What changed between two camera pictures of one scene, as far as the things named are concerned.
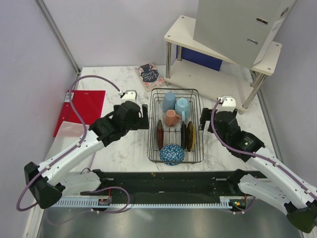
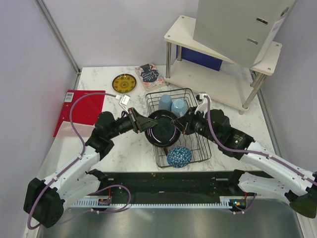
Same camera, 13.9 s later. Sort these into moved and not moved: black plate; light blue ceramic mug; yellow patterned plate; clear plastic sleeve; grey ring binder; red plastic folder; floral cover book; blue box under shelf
Moved: yellow patterned plate; light blue ceramic mug; black plate
Not moved: clear plastic sleeve; blue box under shelf; floral cover book; red plastic folder; grey ring binder
